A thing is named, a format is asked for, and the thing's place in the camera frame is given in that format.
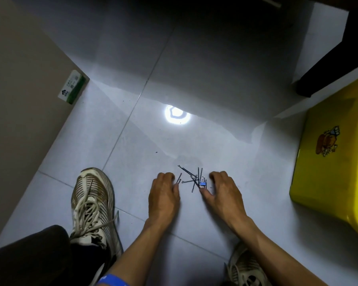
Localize person's right hand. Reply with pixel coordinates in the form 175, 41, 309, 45
199, 171, 248, 227

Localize person's left hand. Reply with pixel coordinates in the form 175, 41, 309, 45
148, 172, 181, 227

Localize scatter of black hairpins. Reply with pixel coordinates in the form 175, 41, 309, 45
176, 164, 205, 193

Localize yellow plastic bin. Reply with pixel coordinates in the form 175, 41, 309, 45
289, 71, 358, 242

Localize dark wooden bed frame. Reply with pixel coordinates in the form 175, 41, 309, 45
253, 0, 358, 98

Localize person's left forearm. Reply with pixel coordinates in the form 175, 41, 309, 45
97, 220, 171, 286

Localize person's right forearm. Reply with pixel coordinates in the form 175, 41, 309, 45
230, 217, 329, 286

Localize person's left shoe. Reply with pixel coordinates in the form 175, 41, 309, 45
70, 167, 125, 257

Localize person's shoe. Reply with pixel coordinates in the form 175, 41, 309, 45
225, 242, 272, 286
70, 167, 125, 257

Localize person's right shoe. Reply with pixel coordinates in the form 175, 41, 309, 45
225, 242, 272, 286

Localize person's dark trousers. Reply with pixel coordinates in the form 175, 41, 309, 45
0, 224, 111, 286

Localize blue wristband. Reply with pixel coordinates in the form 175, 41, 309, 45
97, 274, 129, 286

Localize green white small box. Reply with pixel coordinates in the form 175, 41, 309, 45
57, 70, 87, 104

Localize brown cardboard panel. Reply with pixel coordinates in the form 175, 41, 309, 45
0, 0, 90, 251

